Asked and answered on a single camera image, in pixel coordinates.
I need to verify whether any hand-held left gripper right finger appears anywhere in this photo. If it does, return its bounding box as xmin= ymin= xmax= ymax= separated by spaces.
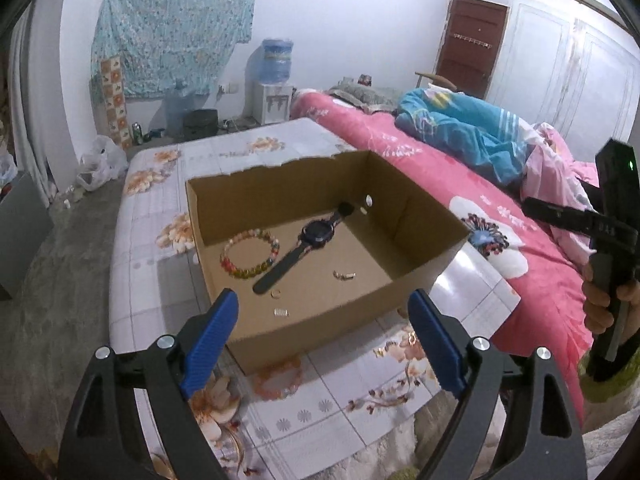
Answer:
xmin=407 ymin=287 xmax=586 ymax=480

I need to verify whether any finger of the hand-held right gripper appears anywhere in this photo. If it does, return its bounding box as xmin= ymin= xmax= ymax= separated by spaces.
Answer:
xmin=522 ymin=197 xmax=597 ymax=234

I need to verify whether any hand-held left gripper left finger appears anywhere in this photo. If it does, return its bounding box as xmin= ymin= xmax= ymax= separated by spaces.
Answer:
xmin=57 ymin=287 xmax=240 ymax=480

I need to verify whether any multicoloured bead bracelet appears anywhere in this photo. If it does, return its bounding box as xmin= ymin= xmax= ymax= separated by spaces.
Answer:
xmin=220 ymin=228 xmax=281 ymax=279

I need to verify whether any brown cardboard box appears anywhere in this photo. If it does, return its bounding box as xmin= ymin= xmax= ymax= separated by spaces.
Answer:
xmin=185 ymin=150 xmax=471 ymax=376

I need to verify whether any black wristwatch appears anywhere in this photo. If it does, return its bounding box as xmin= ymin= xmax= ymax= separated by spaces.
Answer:
xmin=252 ymin=203 xmax=355 ymax=295

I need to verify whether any person's right forearm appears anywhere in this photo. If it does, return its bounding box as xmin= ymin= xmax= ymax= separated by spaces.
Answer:
xmin=577 ymin=332 xmax=638 ymax=406

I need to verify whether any person's right hand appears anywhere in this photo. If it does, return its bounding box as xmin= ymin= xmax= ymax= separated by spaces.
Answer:
xmin=582 ymin=262 xmax=640 ymax=336

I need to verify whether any light pink quilt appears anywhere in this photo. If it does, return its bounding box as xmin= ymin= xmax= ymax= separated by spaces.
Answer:
xmin=520 ymin=122 xmax=601 ymax=266

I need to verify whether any floral white tablecloth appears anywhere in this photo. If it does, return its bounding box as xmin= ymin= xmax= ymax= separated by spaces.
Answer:
xmin=107 ymin=117 xmax=521 ymax=480

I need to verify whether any blue patterned blanket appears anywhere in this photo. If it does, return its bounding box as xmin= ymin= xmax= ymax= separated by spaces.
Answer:
xmin=395 ymin=87 xmax=543 ymax=186

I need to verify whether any pink floral bedsheet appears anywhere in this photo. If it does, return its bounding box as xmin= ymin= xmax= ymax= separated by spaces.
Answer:
xmin=291 ymin=89 xmax=596 ymax=431

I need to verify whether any white wardrobe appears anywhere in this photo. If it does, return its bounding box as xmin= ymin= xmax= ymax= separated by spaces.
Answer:
xmin=487 ymin=0 xmax=640 ymax=166

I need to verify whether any wooden chair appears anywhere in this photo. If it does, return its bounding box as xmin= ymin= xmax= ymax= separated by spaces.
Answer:
xmin=414 ymin=71 xmax=456 ymax=92

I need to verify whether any brown wooden door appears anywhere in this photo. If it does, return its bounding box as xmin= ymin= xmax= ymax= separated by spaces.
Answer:
xmin=434 ymin=0 xmax=509 ymax=101

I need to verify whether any grey panel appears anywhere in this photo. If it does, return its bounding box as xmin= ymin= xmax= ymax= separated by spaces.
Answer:
xmin=0 ymin=172 xmax=55 ymax=301

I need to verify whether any black bag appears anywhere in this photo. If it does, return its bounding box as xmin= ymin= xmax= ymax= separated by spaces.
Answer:
xmin=182 ymin=108 xmax=219 ymax=141

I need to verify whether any grey patterned pillow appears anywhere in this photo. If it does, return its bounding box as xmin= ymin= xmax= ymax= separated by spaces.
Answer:
xmin=325 ymin=77 xmax=401 ymax=113

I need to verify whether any clear empty water jug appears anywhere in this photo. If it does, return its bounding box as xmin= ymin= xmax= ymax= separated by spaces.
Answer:
xmin=164 ymin=80 xmax=193 ymax=136

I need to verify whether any white water dispenser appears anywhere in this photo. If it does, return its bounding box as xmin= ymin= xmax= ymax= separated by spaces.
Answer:
xmin=250 ymin=80 xmax=293 ymax=126

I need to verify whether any orange floral patterned strip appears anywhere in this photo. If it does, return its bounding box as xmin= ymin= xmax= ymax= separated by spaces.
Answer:
xmin=100 ymin=55 xmax=126 ymax=151

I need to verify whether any teal patterned hanging cloth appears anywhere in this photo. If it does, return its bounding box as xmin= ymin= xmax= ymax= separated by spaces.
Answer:
xmin=90 ymin=0 xmax=258 ymax=98

